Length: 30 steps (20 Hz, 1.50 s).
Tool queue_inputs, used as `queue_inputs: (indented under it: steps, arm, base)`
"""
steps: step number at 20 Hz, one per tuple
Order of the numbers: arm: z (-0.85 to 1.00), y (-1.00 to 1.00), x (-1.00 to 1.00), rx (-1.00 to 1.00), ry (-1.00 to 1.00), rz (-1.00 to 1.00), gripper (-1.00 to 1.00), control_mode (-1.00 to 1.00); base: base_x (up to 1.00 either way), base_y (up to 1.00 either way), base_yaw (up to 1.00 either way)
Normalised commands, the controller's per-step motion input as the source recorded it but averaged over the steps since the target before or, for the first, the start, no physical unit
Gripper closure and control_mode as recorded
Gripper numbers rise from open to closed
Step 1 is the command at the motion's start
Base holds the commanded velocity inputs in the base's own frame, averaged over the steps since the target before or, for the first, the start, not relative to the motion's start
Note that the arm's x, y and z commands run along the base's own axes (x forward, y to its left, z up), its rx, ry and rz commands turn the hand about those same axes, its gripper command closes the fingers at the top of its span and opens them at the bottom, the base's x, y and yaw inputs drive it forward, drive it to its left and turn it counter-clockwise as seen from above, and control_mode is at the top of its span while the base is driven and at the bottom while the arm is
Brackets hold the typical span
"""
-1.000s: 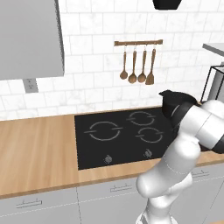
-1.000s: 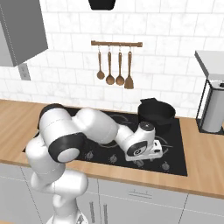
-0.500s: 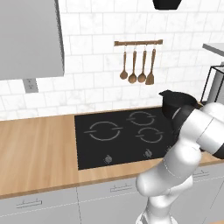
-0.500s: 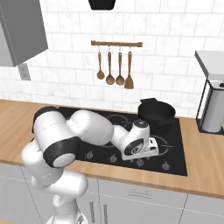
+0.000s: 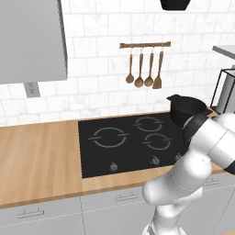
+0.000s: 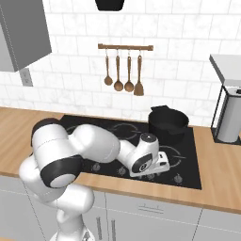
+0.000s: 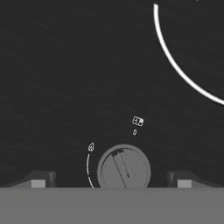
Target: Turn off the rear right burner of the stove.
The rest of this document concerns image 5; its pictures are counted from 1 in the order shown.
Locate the black glass hob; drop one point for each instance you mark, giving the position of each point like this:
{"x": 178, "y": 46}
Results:
{"x": 122, "y": 153}

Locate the grey shelf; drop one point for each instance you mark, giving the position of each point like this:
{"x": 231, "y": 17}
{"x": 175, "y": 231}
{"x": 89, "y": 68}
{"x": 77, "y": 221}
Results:
{"x": 225, "y": 50}

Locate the wooden utensil rail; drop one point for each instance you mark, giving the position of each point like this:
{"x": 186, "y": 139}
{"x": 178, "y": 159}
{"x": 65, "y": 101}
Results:
{"x": 143, "y": 45}

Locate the black extractor hood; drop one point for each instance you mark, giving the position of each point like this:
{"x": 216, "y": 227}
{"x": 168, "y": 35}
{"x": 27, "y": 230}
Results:
{"x": 175, "y": 4}

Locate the grey drawer front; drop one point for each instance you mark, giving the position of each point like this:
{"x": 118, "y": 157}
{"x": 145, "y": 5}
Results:
{"x": 214, "y": 208}
{"x": 46, "y": 223}
{"x": 113, "y": 217}

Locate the grey wall socket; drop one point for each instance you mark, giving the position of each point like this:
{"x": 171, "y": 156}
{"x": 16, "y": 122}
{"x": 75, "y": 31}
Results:
{"x": 32, "y": 89}

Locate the black pot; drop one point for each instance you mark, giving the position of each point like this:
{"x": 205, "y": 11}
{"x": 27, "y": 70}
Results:
{"x": 183, "y": 107}

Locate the small wooden spoon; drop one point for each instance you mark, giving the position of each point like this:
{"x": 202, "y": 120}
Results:
{"x": 130, "y": 78}

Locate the grey wall cupboard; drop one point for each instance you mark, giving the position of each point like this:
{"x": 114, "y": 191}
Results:
{"x": 30, "y": 39}

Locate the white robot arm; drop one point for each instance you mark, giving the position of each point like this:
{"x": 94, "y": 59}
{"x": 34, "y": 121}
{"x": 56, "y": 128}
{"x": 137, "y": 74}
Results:
{"x": 189, "y": 177}

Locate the wooden spatula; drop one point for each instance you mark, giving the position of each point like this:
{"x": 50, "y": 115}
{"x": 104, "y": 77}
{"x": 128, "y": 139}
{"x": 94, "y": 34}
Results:
{"x": 157, "y": 82}

